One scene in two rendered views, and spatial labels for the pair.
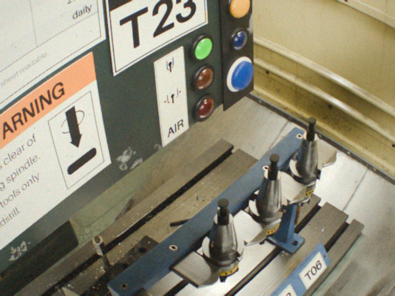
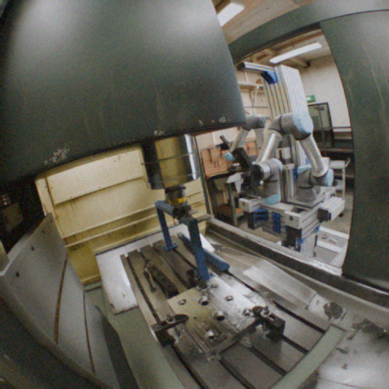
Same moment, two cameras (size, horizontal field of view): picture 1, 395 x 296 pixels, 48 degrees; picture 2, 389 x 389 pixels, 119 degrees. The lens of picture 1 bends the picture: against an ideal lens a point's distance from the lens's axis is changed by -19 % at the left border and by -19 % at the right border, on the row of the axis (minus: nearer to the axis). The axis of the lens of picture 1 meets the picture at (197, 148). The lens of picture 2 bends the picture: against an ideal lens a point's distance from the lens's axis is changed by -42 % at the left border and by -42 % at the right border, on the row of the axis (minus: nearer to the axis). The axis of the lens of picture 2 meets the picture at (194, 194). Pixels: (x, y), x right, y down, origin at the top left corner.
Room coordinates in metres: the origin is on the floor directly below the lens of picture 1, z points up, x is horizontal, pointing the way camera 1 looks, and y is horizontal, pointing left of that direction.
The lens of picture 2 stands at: (0.11, 0.81, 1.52)
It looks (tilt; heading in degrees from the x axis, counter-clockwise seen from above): 15 degrees down; 289
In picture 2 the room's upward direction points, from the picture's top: 12 degrees counter-clockwise
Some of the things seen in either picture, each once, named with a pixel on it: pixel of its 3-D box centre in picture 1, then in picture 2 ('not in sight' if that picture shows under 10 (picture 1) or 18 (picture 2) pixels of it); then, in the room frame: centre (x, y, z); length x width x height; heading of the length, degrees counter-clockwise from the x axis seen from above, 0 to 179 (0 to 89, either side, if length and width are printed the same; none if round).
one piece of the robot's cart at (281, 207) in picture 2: not in sight; (286, 218); (-0.14, -0.70, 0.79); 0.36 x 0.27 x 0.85; 132
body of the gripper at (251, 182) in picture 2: not in sight; (246, 177); (0.14, 0.09, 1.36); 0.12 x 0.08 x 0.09; 49
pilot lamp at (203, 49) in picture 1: (202, 48); not in sight; (0.36, -0.01, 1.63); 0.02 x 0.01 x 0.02; 135
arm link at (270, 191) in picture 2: not in sight; (268, 190); (0.05, -0.04, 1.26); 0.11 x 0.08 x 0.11; 132
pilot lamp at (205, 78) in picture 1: (204, 78); not in sight; (0.36, -0.01, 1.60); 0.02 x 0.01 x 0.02; 135
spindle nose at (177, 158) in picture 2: not in sight; (168, 160); (0.33, 0.31, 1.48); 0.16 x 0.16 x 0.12
